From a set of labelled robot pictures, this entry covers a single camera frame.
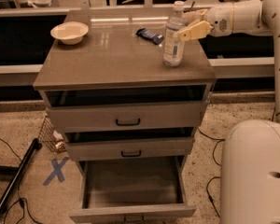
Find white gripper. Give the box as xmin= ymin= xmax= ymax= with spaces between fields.
xmin=174 ymin=3 xmax=233 ymax=42

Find clear plastic water bottle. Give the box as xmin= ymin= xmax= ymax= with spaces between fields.
xmin=163 ymin=1 xmax=186 ymax=67

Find top grey drawer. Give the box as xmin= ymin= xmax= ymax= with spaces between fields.
xmin=47 ymin=102 xmax=206 ymax=133

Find grey drawer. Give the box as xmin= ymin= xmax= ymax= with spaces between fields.
xmin=65 ymin=137 xmax=194 ymax=161
xmin=70 ymin=157 xmax=196 ymax=224
xmin=47 ymin=102 xmax=206 ymax=133

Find grey drawer cabinet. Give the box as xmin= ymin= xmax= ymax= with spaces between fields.
xmin=33 ymin=7 xmax=218 ymax=224

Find middle grey drawer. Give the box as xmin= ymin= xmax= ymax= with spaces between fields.
xmin=65 ymin=137 xmax=194 ymax=161

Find bottom grey drawer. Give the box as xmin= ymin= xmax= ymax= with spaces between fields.
xmin=70 ymin=157 xmax=196 ymax=224

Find blue snack packet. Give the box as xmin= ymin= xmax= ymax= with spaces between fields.
xmin=136 ymin=28 xmax=163 ymax=45

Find white paper bowl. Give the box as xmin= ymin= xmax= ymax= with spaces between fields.
xmin=50 ymin=21 xmax=89 ymax=45

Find blue tape cross mark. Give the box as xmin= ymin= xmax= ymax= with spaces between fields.
xmin=43 ymin=157 xmax=69 ymax=186

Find black left floor bar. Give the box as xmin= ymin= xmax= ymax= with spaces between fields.
xmin=0 ymin=138 xmax=42 ymax=216

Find black floor cable right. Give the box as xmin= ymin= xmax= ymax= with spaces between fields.
xmin=196 ymin=127 xmax=226 ymax=218

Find black floor cable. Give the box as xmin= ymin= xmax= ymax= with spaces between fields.
xmin=196 ymin=127 xmax=226 ymax=218
xmin=0 ymin=132 xmax=43 ymax=224

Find wire mesh waste basket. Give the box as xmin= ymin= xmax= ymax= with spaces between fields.
xmin=38 ymin=116 xmax=65 ymax=153

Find black floor cable left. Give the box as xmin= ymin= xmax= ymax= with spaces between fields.
xmin=0 ymin=132 xmax=43 ymax=224

